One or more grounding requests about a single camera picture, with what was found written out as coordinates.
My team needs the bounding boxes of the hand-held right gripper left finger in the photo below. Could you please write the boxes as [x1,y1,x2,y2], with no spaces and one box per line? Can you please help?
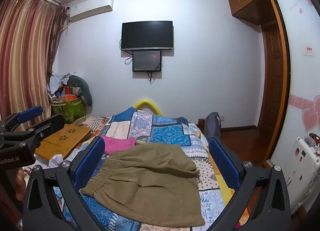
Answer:
[22,136,106,231]

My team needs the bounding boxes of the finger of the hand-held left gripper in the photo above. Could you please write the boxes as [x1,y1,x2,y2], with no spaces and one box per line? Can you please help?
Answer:
[0,106,43,133]
[25,114,66,151]

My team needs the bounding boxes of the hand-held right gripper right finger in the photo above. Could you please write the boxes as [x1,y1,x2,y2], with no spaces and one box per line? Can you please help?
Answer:
[209,137,292,231]

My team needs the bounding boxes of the khaki pants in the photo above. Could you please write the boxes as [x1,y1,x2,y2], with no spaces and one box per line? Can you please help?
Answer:
[79,143,206,228]

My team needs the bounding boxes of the person's left hand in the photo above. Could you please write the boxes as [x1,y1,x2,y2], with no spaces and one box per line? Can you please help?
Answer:
[11,167,27,203]

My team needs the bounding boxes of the wooden lap desk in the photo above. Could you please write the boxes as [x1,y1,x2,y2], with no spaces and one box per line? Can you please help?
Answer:
[34,124,92,159]

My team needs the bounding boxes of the green storage bag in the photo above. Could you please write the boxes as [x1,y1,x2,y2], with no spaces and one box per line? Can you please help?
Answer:
[51,96,87,123]

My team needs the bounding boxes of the pink garment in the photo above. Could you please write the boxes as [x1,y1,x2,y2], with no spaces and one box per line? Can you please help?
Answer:
[100,136,137,155]

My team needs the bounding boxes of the white cloth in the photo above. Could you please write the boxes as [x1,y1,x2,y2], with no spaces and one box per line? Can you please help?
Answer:
[49,154,65,169]

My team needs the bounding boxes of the orange box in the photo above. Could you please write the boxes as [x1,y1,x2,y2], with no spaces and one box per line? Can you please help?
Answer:
[61,86,81,102]

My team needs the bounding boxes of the dark grey bag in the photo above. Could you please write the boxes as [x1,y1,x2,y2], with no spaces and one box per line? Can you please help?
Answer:
[203,112,222,141]

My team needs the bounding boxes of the pile of clothes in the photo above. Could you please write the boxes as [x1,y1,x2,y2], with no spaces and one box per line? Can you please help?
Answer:
[49,72,79,95]

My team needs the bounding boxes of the grey plush toy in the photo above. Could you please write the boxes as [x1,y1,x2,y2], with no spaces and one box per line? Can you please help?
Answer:
[67,76,93,107]

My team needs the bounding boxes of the striped curtain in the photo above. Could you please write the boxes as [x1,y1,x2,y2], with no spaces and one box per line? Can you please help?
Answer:
[0,0,68,124]

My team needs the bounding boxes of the patchwork blanket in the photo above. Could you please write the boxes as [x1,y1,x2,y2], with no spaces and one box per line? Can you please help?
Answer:
[54,107,250,231]

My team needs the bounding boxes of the white suitcase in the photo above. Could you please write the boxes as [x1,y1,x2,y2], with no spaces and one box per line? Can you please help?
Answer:
[285,136,320,200]

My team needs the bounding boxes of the yellow foam tube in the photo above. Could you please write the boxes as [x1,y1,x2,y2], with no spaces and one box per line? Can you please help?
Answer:
[134,100,163,116]

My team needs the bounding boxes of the white heart-print sliding door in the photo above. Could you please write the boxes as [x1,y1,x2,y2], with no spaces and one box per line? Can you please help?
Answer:
[270,0,320,169]

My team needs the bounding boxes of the white air conditioner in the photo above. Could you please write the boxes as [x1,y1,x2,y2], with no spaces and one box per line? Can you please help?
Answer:
[69,0,114,22]

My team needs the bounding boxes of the small wall monitor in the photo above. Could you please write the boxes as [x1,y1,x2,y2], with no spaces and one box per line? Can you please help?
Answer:
[132,50,162,72]

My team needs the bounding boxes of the wall television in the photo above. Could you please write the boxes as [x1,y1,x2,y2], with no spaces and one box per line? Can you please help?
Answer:
[121,21,174,51]

